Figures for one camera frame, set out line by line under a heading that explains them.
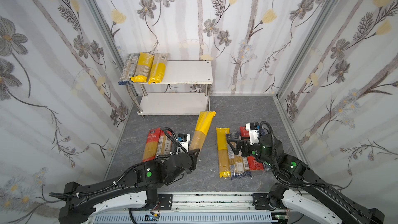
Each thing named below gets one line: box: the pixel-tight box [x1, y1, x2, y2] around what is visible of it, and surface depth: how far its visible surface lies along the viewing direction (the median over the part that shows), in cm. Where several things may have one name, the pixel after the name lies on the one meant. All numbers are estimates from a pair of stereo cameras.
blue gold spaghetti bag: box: [226, 131, 252, 180], surface depth 83 cm
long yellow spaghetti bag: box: [215, 127, 231, 178], surface depth 88 cm
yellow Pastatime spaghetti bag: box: [130, 52, 155, 83], surface depth 83 cm
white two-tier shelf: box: [126, 60, 213, 119], surface depth 93 cm
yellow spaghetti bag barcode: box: [188, 110, 217, 153], surface depth 72 cm
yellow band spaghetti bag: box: [148, 52, 169, 85], surface depth 83 cm
